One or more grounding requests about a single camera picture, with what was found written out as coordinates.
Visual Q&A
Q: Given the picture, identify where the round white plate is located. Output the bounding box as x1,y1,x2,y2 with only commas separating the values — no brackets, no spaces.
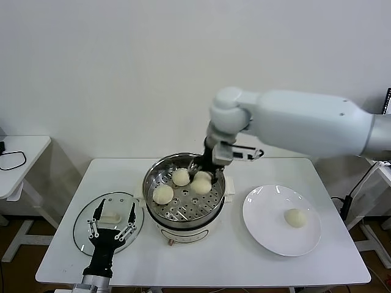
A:
243,184,323,256

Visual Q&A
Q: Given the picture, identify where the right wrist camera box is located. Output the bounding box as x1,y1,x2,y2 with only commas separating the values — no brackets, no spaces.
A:
213,142,258,166

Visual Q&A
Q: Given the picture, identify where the steel perforated steamer pot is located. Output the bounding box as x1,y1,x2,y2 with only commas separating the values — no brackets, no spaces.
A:
142,154,227,230

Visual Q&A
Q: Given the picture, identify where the round glass lid white handle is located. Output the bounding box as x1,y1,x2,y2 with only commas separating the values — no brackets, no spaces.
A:
73,191,145,257

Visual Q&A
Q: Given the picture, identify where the black looped cable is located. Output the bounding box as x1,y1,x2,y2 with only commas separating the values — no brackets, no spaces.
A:
0,151,27,171

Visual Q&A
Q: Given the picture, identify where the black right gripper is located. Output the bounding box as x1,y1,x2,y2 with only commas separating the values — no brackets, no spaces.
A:
188,137,226,187

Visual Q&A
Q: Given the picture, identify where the black power cable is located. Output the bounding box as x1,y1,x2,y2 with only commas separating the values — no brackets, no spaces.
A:
349,163,379,199

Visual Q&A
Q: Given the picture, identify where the white steamed baozi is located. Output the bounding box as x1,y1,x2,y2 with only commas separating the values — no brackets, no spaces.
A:
172,168,191,187
152,185,175,205
189,170,213,195
283,208,307,229

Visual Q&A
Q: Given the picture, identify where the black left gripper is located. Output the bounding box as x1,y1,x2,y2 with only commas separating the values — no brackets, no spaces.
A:
82,198,137,278

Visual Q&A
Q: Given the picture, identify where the black power strip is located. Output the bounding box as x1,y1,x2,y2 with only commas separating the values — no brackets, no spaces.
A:
331,195,352,222

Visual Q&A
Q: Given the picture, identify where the white cable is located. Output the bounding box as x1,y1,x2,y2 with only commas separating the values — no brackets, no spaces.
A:
357,161,391,196

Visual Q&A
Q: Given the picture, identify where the white side table with cable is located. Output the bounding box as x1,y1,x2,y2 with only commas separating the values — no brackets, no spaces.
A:
0,136,60,263

